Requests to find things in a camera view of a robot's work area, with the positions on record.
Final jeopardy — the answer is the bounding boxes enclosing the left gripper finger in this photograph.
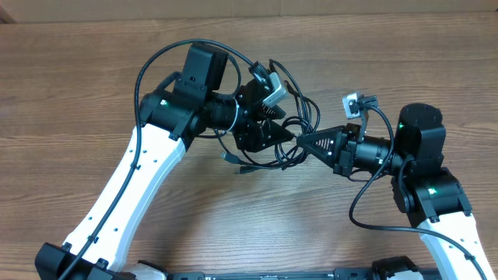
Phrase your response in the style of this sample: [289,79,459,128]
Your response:
[257,120,294,150]
[260,104,286,120]

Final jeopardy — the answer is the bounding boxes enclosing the thin black usb cable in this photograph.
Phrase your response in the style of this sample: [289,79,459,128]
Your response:
[239,59,321,175]

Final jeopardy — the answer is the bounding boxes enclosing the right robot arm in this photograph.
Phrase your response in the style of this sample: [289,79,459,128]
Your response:
[297,101,495,279]

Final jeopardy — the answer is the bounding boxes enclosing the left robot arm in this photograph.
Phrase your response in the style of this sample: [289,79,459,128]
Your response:
[35,39,293,279]

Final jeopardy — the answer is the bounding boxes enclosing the cardboard back panel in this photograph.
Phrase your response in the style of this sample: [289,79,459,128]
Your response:
[1,0,497,23]

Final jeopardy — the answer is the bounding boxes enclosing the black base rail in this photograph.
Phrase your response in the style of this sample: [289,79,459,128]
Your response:
[167,268,387,280]

